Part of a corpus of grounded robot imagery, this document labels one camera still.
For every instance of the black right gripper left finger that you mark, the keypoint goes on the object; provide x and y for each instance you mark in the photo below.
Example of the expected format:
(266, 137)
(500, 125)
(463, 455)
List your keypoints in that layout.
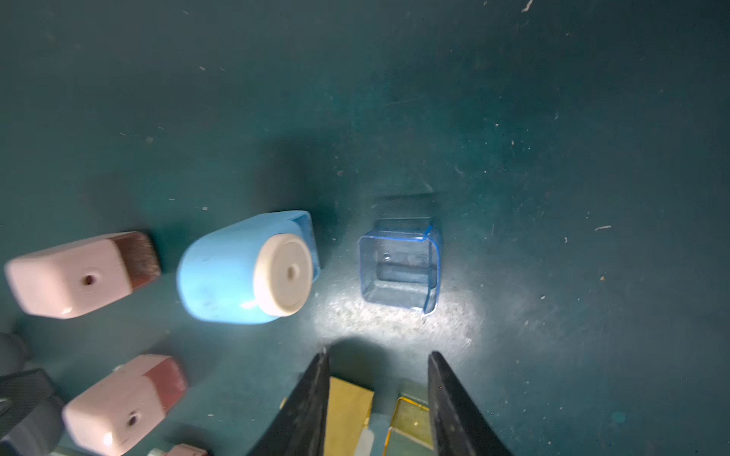
(300, 426)

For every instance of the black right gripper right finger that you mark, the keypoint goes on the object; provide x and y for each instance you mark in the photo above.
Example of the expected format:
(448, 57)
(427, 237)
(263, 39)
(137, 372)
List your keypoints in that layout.
(457, 426)

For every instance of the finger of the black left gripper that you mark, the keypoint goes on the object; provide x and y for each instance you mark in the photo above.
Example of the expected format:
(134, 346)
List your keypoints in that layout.
(21, 393)

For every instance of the yellow tray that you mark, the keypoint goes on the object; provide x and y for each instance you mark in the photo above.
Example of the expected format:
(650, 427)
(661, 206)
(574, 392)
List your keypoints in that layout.
(409, 432)

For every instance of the yellow sharpener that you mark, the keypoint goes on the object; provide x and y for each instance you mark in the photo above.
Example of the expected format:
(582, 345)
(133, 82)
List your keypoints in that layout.
(348, 419)

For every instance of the pink sharpener row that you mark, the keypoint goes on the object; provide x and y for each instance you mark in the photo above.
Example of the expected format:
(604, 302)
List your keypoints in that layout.
(81, 277)
(179, 450)
(115, 414)

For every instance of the pink sharpener back row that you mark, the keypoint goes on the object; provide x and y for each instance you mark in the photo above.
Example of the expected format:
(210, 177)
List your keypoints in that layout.
(81, 277)

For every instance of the pink sharpener front row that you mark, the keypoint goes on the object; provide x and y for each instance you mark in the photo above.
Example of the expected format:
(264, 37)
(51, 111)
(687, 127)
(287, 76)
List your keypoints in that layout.
(179, 450)

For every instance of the blue sharpener back row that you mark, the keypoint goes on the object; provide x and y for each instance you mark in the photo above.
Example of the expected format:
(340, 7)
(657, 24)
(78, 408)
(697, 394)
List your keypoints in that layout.
(251, 272)

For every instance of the blue tray back row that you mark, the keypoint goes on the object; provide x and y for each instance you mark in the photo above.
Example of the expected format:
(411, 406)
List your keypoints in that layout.
(400, 264)

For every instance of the purple bowl front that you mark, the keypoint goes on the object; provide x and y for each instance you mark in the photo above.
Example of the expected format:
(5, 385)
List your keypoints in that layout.
(39, 433)

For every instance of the purple bowl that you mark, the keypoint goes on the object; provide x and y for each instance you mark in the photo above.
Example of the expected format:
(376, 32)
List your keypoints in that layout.
(14, 354)
(39, 433)

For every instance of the purple bowl rear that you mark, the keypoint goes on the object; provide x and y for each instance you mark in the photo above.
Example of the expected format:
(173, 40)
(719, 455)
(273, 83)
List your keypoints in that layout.
(14, 354)

